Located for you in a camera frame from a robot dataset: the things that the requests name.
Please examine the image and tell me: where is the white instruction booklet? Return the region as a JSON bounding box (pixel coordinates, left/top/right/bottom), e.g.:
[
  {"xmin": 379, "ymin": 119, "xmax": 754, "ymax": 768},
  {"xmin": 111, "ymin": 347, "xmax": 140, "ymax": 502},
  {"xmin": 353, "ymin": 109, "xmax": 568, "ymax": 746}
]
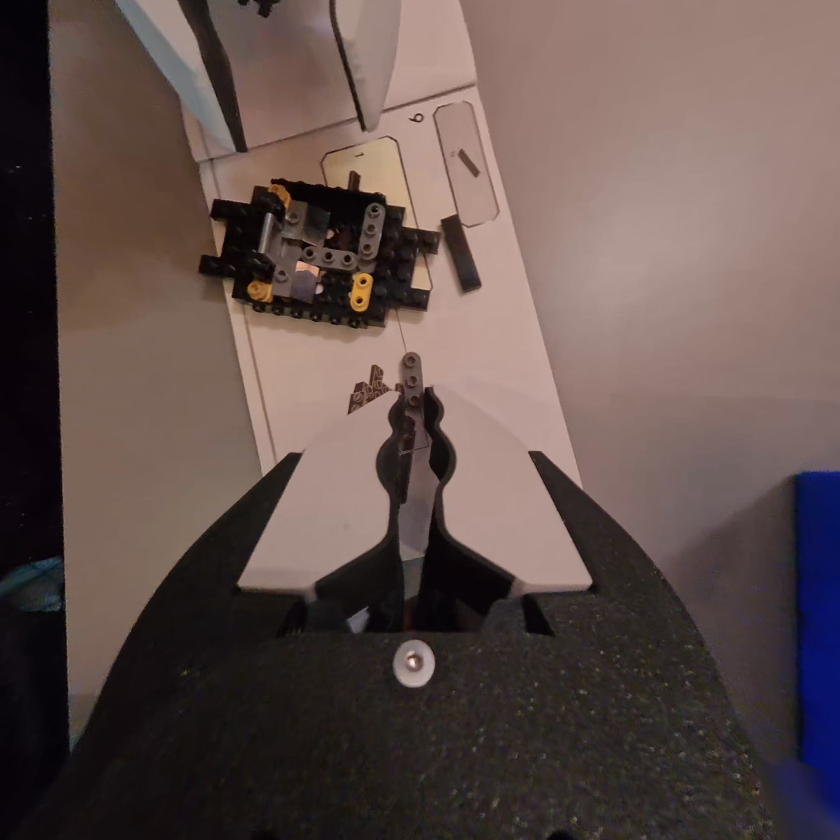
[{"xmin": 180, "ymin": 0, "xmax": 584, "ymax": 595}]

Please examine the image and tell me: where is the black lego tile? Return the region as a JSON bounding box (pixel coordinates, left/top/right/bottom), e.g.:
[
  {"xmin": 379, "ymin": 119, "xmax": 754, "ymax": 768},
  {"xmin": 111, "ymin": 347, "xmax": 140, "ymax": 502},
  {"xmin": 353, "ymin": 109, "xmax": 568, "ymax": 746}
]
[{"xmin": 440, "ymin": 214, "xmax": 483, "ymax": 293}]

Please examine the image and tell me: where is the blue storage bin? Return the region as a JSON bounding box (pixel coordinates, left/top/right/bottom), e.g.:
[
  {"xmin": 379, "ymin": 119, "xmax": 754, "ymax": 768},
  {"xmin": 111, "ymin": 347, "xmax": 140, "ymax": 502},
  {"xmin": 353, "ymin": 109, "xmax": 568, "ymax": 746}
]
[{"xmin": 761, "ymin": 469, "xmax": 840, "ymax": 840}]

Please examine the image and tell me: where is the black lego model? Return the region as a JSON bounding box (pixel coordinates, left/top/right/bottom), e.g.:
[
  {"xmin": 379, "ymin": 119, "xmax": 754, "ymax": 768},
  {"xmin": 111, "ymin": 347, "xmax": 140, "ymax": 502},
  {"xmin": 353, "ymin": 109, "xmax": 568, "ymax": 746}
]
[{"xmin": 199, "ymin": 177, "xmax": 442, "ymax": 329}]

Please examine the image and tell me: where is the black speckled clothing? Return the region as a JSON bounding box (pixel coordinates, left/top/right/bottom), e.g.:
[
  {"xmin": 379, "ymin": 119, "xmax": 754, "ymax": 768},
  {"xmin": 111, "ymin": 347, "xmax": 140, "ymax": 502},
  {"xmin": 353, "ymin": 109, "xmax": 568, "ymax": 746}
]
[{"xmin": 0, "ymin": 0, "xmax": 72, "ymax": 815}]

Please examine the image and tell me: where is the grey three-hole lego plate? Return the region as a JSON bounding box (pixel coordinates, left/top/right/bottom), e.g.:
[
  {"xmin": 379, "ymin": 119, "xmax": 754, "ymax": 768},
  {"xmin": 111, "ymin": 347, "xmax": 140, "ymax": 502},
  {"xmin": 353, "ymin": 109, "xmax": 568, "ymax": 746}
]
[{"xmin": 398, "ymin": 352, "xmax": 424, "ymax": 414}]

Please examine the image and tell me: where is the blue fabric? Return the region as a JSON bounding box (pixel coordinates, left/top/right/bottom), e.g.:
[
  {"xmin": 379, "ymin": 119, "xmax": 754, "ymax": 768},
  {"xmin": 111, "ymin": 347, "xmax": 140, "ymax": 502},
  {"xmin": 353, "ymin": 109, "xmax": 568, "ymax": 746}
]
[{"xmin": 0, "ymin": 554, "xmax": 67, "ymax": 614}]

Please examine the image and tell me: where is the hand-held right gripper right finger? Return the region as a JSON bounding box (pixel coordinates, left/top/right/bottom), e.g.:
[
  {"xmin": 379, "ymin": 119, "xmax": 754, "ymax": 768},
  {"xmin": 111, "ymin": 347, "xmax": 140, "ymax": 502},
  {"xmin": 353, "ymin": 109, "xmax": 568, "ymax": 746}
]
[{"xmin": 423, "ymin": 384, "xmax": 595, "ymax": 598}]

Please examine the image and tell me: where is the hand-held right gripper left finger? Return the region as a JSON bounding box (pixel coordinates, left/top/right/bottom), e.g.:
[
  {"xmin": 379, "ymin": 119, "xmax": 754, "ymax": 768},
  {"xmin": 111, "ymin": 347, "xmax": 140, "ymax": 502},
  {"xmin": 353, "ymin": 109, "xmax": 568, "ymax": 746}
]
[{"xmin": 236, "ymin": 392, "xmax": 403, "ymax": 601}]

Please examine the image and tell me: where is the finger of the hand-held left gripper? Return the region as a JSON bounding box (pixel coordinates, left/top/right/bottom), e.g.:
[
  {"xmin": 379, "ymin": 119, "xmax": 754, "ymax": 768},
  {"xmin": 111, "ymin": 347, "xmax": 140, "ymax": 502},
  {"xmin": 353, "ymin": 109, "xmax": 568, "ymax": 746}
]
[
  {"xmin": 327, "ymin": 0, "xmax": 404, "ymax": 133},
  {"xmin": 115, "ymin": 0, "xmax": 250, "ymax": 155}
]

